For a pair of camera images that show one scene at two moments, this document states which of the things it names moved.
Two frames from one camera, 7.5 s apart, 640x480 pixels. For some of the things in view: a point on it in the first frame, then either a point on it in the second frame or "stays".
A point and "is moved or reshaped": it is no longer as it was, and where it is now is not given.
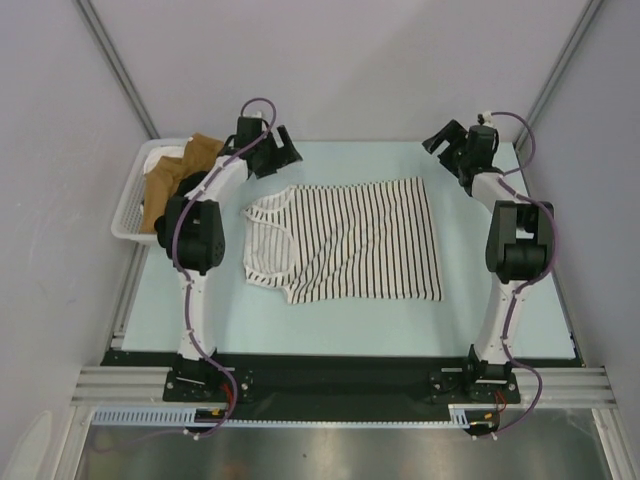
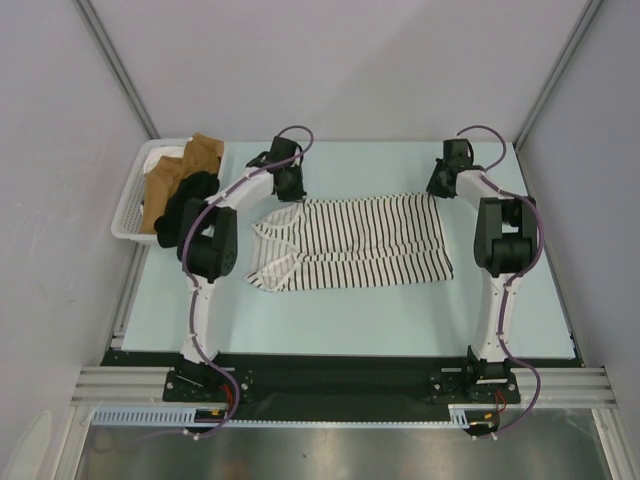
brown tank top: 162,181 stays
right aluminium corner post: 590,13 stays
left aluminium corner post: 101,36 stays
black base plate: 341,385 stays
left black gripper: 283,156 → 297,193
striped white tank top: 369,239 is moved or reshaped
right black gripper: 453,132 → 433,187
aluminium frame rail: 577,386 stays
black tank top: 184,185 stays
